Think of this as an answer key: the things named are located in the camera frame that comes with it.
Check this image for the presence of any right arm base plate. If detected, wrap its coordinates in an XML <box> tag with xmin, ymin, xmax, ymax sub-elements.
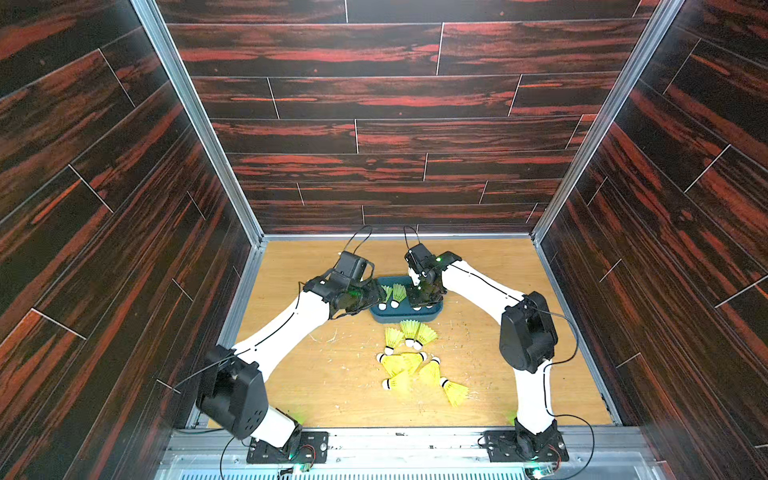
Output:
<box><xmin>480</xmin><ymin>423</ymin><xmax>569</xmax><ymax>464</ymax></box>

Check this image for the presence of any yellow shuttlecock centre pile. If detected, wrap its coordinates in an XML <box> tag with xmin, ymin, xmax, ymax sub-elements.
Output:
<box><xmin>376</xmin><ymin>353</ymin><xmax>408</xmax><ymax>377</ymax></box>

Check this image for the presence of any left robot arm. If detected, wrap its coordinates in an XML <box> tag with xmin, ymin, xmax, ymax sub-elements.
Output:
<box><xmin>196</xmin><ymin>277</ymin><xmax>387</xmax><ymax>456</ymax></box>

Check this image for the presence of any teal plastic storage box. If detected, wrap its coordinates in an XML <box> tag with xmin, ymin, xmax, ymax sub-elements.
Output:
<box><xmin>370</xmin><ymin>276</ymin><xmax>443</xmax><ymax>324</ymax></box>

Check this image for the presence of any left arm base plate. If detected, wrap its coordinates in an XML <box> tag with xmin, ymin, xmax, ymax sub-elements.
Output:
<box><xmin>246</xmin><ymin>430</ymin><xmax>329</xmax><ymax>465</ymax></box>

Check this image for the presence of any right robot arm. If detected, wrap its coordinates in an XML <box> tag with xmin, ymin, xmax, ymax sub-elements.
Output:
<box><xmin>405</xmin><ymin>243</ymin><xmax>558</xmax><ymax>450</ymax></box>

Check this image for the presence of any aluminium front rail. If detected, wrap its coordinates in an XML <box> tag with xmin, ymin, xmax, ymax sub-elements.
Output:
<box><xmin>155</xmin><ymin>426</ymin><xmax>667</xmax><ymax>479</ymax></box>

